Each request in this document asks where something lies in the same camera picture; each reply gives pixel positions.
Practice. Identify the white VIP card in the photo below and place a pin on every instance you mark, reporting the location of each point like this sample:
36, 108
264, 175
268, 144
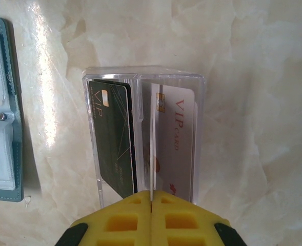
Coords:
152, 153
173, 164

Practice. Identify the black VIP card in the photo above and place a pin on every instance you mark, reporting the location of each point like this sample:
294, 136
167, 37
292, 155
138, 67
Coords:
109, 141
133, 164

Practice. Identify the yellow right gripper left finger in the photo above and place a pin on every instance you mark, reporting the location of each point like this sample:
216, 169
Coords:
120, 223

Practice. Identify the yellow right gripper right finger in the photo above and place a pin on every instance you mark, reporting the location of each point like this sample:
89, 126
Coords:
184, 223

